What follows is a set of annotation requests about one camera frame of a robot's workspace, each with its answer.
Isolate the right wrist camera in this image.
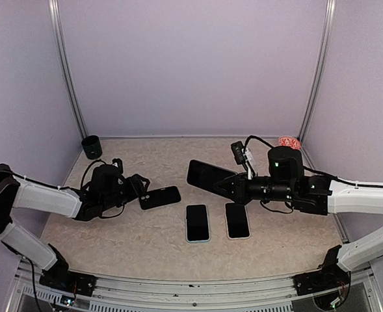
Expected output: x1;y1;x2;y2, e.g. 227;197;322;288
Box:
231;141;257;179

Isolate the pink phone case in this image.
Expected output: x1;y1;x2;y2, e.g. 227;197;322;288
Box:
224;201;252;241

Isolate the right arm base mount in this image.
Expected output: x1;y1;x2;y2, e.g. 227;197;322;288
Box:
293;245;351;296

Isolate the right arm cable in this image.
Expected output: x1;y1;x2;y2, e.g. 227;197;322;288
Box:
243;135;276;153

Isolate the left aluminium post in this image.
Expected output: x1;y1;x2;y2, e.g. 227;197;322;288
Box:
48;0;88;139

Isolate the teal-edged phone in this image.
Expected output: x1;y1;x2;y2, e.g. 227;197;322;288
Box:
187;159;237;198

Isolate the purple phone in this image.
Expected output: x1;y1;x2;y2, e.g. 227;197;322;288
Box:
225;203;250;239

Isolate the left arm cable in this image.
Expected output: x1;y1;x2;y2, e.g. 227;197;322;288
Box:
80;159;109;189

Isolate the black phone case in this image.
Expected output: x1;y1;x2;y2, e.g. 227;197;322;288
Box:
139;186;181;210

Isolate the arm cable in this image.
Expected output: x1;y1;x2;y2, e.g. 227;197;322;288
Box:
80;159;109;189
243;135;276;153

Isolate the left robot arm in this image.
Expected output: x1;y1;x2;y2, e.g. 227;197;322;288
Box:
0;162;150;289

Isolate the blue-edged phone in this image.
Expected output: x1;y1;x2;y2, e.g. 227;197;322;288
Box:
186;205;210;242

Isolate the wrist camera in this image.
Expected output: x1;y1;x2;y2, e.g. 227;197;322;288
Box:
112;158;124;174
231;141;257;179

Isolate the aluminium front rail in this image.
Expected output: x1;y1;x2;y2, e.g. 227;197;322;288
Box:
4;260;383;311

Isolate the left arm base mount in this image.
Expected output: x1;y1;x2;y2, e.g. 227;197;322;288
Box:
39;244;97;297

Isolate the light blue phone case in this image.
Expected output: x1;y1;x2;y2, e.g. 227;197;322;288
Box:
185;203;212;243

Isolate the dark green cup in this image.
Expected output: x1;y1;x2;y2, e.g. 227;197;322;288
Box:
81;135;103;160

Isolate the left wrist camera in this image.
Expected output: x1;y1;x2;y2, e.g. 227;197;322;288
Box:
112;158;124;174

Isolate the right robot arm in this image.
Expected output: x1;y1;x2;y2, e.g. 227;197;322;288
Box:
213;146;383;289

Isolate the red patterned bowl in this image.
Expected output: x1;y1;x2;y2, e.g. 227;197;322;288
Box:
278;136;301;150

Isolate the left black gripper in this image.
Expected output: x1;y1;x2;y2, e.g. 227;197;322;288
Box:
100;173;150;211

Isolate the right aluminium post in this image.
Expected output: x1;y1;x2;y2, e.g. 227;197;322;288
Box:
298;0;337;144

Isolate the aluminium post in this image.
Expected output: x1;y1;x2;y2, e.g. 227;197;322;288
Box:
48;0;88;139
298;0;337;144

